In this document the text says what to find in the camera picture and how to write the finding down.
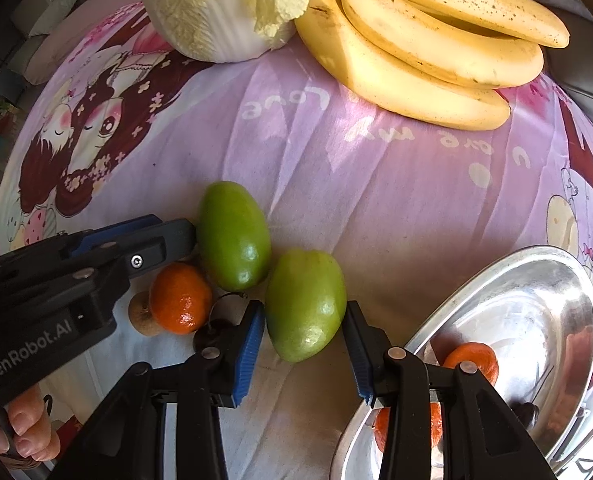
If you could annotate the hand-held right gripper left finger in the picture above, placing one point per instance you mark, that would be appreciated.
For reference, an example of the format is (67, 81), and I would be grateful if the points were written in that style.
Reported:
(249, 355)

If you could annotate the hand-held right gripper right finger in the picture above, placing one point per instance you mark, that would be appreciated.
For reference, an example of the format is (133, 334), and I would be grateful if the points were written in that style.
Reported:
(359, 360)

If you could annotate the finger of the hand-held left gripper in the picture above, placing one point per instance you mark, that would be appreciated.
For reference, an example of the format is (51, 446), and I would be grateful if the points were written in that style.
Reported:
(166, 245)
(111, 232)

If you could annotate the orange tangerine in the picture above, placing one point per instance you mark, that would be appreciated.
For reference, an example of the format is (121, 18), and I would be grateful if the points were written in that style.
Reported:
(382, 430)
(479, 357)
(181, 300)

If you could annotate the green mango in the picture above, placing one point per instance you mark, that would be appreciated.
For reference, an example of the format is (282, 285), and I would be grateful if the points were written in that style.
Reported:
(304, 305)
(234, 235)

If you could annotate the brown kiwi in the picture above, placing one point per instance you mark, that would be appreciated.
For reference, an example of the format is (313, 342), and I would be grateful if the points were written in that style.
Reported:
(141, 315)

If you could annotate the round metal bowl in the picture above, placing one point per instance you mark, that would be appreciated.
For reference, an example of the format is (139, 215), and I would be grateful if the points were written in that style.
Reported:
(526, 310)

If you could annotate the person's left hand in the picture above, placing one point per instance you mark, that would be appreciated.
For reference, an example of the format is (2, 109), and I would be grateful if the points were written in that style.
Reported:
(26, 417)

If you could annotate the red patterned clothing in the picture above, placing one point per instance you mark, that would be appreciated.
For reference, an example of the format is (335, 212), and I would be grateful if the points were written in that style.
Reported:
(66, 432)

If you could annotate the pink printed blanket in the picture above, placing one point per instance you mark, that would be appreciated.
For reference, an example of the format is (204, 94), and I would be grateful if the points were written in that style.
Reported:
(376, 185)

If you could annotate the napa cabbage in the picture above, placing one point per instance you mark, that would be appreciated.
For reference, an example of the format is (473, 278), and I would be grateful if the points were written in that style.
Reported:
(201, 20)

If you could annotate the yellow banana bunch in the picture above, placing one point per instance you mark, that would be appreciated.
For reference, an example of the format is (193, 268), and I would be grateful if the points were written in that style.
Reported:
(426, 60)

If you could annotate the grey leather cushion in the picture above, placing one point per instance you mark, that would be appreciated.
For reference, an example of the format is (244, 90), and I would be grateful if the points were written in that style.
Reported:
(586, 80)

